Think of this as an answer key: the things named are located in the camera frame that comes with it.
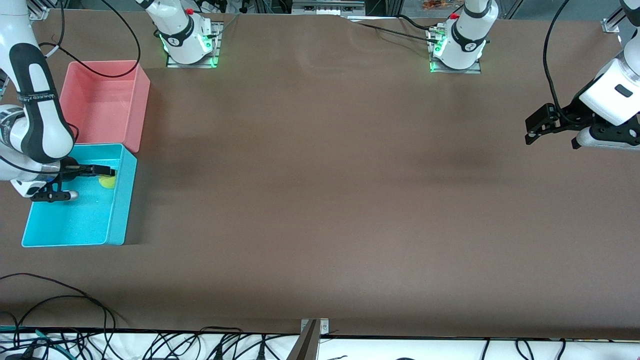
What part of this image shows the silver table edge bracket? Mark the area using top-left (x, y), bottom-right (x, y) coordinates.
top-left (300, 318), bottom-right (330, 336)

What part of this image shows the long black table cable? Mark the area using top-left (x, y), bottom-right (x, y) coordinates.
top-left (350, 20), bottom-right (443, 46)

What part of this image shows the aluminium frame profile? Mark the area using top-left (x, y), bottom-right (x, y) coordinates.
top-left (602, 9), bottom-right (628, 33)
top-left (27, 0), bottom-right (51, 21)

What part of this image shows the dark support beam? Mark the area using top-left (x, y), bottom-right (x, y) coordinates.
top-left (286, 320), bottom-right (321, 360)

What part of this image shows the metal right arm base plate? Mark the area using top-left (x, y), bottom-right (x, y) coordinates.
top-left (166, 22), bottom-right (223, 68)

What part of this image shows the black left camera bracket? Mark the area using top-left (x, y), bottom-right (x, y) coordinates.
top-left (575, 112), bottom-right (640, 146)

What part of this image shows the pink plastic bin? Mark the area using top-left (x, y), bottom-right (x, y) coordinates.
top-left (59, 60), bottom-right (151, 154)

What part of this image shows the black camera bracket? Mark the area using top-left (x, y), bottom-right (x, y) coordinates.
top-left (30, 180), bottom-right (71, 202)
top-left (575, 112), bottom-right (640, 146)

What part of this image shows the blue plastic bin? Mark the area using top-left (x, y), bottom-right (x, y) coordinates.
top-left (21, 143), bottom-right (138, 248)

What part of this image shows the short black table cable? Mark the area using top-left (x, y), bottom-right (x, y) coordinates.
top-left (396, 14), bottom-right (436, 33)

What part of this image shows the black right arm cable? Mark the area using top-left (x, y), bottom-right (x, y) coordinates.
top-left (62, 0), bottom-right (142, 79)
top-left (39, 0), bottom-right (67, 58)

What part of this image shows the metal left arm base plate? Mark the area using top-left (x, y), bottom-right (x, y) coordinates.
top-left (429, 25), bottom-right (483, 75)

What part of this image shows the black right camera bracket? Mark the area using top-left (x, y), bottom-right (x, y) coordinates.
top-left (30, 180), bottom-right (71, 202)

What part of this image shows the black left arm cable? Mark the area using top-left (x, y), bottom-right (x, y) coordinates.
top-left (544, 0), bottom-right (573, 125)

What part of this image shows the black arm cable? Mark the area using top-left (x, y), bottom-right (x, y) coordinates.
top-left (62, 0), bottom-right (142, 79)
top-left (544, 0), bottom-right (573, 125)
top-left (39, 0), bottom-right (67, 58)

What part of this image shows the teal cable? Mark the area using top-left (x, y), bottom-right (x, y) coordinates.
top-left (0, 326), bottom-right (68, 353)

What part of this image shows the silver metal rail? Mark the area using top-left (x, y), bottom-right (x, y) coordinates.
top-left (291, 0), bottom-right (366, 15)

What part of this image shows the black looping floor cable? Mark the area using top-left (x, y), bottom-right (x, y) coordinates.
top-left (0, 272), bottom-right (118, 333)
top-left (12, 295), bottom-right (110, 333)

